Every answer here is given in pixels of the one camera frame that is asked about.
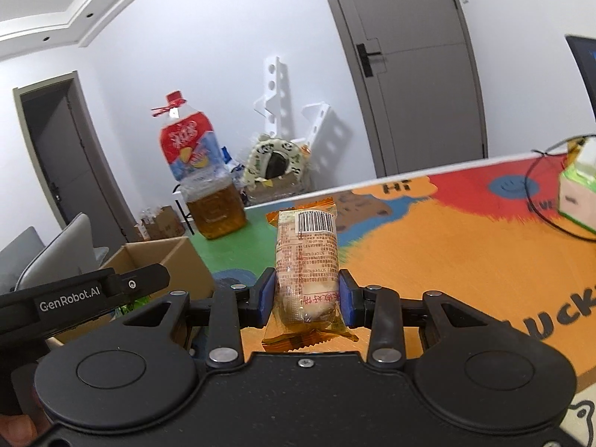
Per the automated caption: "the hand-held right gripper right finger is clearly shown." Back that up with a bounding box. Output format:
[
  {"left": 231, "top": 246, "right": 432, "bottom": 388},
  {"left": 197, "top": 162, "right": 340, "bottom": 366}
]
[{"left": 338, "top": 269, "right": 508, "bottom": 366}]

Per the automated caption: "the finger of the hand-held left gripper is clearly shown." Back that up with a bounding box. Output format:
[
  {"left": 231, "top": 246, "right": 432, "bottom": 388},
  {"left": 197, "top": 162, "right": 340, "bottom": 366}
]
[{"left": 112, "top": 264, "right": 171, "bottom": 303}]

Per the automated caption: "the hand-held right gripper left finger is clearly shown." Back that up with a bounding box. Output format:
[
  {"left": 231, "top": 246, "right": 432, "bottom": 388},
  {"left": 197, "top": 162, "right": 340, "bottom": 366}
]
[{"left": 120, "top": 267, "right": 279, "bottom": 368}]

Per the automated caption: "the brown cardboard box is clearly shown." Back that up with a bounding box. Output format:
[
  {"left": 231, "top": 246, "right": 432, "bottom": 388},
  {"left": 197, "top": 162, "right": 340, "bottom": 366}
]
[{"left": 47, "top": 237, "right": 217, "bottom": 350}]

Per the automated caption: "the orange clear snack packet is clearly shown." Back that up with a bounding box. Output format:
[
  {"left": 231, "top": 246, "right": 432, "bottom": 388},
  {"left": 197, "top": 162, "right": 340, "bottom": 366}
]
[{"left": 261, "top": 198, "right": 360, "bottom": 352}]

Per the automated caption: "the person's left hand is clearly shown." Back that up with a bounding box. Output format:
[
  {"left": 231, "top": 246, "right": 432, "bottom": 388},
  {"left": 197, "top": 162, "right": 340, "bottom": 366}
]
[{"left": 0, "top": 412, "right": 45, "bottom": 447}]

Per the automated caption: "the grey chair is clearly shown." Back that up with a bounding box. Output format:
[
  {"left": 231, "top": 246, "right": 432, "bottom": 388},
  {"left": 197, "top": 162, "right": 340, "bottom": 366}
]
[{"left": 0, "top": 213, "right": 109, "bottom": 295}]

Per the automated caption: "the small cardboard carton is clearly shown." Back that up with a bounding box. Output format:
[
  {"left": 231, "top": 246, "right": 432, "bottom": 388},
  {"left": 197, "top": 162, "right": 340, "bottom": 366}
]
[{"left": 139, "top": 205, "right": 187, "bottom": 241}]

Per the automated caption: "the large cooking oil bottle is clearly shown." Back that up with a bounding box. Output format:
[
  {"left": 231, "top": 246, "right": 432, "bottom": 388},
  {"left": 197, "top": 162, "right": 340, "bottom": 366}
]
[{"left": 150, "top": 91, "right": 247, "bottom": 241}]

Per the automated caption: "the colourful cartoon table mat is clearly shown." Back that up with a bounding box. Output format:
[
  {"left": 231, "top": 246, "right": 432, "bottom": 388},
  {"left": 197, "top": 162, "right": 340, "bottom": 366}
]
[{"left": 188, "top": 156, "right": 596, "bottom": 443}]

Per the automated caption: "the panda print cushion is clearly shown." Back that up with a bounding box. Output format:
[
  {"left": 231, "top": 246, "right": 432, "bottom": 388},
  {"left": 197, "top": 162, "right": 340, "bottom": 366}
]
[{"left": 242, "top": 134, "right": 312, "bottom": 191}]

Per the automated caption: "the blue white plastic bag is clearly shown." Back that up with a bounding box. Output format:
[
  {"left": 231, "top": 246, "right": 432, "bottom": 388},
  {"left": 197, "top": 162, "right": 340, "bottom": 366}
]
[{"left": 221, "top": 146, "right": 247, "bottom": 182}]

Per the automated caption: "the dark grey door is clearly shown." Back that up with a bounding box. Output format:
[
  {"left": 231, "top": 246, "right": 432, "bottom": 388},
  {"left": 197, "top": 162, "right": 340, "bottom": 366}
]
[{"left": 13, "top": 72, "right": 138, "bottom": 243}]

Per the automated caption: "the white perforated rack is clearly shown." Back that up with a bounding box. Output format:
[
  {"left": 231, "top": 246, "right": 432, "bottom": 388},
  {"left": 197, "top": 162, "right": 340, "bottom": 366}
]
[{"left": 253, "top": 56, "right": 349, "bottom": 191}]

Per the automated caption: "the green white tissue box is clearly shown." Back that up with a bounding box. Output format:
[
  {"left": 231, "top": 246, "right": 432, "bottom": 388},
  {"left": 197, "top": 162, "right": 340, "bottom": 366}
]
[{"left": 558, "top": 137, "right": 596, "bottom": 236}]

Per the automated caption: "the black laptop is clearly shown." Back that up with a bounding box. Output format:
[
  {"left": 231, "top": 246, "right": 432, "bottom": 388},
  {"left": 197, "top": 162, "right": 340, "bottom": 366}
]
[{"left": 565, "top": 35, "right": 596, "bottom": 124}]

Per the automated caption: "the black cable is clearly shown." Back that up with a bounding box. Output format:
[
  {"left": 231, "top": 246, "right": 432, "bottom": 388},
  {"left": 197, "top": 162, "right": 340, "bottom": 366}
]
[{"left": 524, "top": 136, "right": 596, "bottom": 243}]

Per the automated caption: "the black door handle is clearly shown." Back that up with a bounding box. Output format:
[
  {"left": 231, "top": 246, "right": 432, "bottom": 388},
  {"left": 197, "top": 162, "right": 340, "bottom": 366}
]
[{"left": 356, "top": 43, "right": 387, "bottom": 77}]

